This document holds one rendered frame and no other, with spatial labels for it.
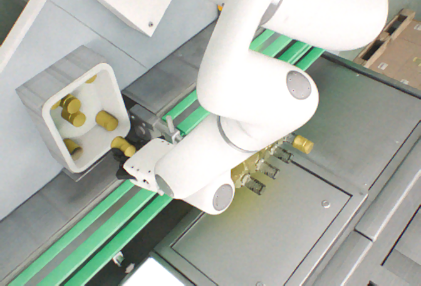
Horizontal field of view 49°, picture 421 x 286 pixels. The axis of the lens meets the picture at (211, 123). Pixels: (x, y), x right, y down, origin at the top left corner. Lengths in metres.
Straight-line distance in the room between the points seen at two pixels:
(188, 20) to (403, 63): 4.13
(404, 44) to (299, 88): 4.93
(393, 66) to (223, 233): 4.13
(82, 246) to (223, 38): 0.68
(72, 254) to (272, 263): 0.46
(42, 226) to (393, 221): 0.85
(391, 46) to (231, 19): 4.94
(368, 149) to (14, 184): 0.95
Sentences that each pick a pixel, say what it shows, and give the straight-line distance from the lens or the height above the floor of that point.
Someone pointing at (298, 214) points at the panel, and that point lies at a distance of 1.24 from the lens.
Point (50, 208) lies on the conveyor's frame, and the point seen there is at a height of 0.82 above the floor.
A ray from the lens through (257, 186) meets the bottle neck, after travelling 1.12.
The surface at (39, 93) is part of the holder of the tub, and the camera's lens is 0.96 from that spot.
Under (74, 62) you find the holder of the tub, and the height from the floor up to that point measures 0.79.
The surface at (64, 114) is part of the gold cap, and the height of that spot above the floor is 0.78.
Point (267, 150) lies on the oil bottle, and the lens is 1.18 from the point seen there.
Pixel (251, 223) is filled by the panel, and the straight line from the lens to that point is 1.22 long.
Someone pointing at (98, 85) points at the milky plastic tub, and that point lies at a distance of 1.07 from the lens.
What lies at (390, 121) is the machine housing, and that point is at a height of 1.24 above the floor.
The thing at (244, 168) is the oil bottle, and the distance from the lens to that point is 1.13.
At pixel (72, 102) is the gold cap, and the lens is 1.01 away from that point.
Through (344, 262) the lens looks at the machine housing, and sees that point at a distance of 1.19.
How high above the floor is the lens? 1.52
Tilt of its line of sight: 29 degrees down
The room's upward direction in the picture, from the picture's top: 120 degrees clockwise
